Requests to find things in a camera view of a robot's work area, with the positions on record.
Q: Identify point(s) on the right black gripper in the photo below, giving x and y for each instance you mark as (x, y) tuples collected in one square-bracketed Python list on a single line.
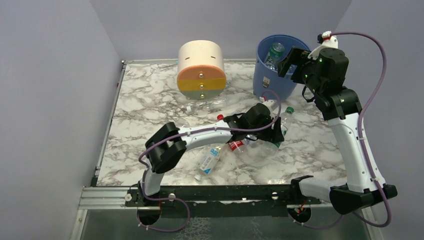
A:
[(296, 62)]

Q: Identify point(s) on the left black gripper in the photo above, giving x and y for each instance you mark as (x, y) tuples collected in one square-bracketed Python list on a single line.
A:
[(276, 135)]

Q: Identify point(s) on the green white label bottle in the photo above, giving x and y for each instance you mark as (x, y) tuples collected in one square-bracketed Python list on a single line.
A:
[(267, 148)]

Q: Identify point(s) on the green tinted bottle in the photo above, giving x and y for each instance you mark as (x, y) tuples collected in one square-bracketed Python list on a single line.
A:
[(274, 54)]

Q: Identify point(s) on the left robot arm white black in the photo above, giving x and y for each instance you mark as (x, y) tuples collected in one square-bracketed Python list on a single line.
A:
[(167, 146)]

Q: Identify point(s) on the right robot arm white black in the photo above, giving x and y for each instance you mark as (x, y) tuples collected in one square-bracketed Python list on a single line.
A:
[(324, 76)]

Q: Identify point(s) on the blue plastic bin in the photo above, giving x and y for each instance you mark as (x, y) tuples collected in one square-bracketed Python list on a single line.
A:
[(265, 78)]

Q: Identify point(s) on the red nongfu label bottle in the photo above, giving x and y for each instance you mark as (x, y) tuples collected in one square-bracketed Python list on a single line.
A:
[(237, 147)]

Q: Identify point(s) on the clear unlabelled bottle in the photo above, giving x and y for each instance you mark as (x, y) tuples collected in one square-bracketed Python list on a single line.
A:
[(206, 105)]

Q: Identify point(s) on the white suntory label bottle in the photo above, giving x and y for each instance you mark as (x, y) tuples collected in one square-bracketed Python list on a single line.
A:
[(208, 162)]

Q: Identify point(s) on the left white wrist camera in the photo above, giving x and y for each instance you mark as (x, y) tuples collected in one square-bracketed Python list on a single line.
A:
[(271, 104)]

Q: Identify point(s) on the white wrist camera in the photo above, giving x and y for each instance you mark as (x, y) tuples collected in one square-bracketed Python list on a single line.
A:
[(325, 40), (271, 104)]

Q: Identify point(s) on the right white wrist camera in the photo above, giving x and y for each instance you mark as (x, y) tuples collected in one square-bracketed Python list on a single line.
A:
[(325, 40)]

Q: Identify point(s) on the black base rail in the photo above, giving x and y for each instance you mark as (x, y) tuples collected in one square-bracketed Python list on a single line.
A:
[(216, 201)]

